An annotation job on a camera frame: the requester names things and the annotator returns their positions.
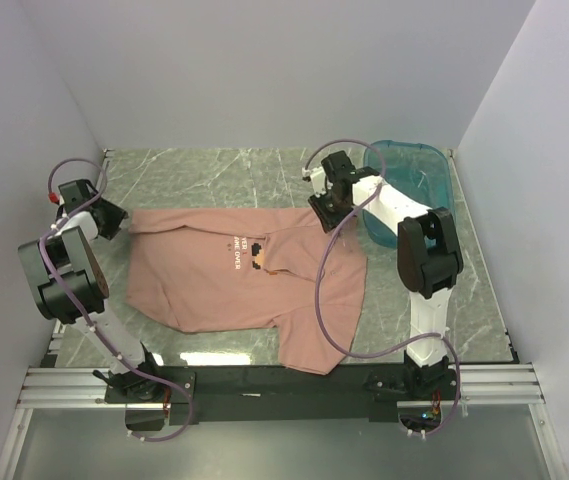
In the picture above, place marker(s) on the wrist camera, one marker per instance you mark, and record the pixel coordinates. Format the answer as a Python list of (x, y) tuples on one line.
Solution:
[(56, 198), (317, 178)]

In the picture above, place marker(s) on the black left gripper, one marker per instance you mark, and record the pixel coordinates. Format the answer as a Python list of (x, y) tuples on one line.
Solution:
[(117, 215)]

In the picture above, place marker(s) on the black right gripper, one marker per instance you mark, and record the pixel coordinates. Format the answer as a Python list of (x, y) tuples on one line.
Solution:
[(318, 206)]

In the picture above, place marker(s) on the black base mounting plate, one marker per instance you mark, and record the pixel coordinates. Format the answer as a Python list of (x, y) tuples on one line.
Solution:
[(269, 393)]

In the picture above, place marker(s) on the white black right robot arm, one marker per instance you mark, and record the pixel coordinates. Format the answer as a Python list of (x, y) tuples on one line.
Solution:
[(428, 258)]

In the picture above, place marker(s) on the pink t shirt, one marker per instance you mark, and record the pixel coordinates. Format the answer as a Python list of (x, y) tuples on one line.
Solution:
[(221, 269)]

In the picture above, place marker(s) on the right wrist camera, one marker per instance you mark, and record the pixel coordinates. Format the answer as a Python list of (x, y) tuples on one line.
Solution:
[(317, 178)]

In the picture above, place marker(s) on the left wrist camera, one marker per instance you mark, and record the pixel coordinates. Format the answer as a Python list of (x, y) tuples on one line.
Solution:
[(56, 198)]

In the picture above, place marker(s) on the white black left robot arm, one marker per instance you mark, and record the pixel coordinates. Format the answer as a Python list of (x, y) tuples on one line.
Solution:
[(68, 285)]

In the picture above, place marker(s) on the teal transparent plastic bin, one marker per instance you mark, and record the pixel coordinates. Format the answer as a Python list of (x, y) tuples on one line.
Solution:
[(419, 171)]

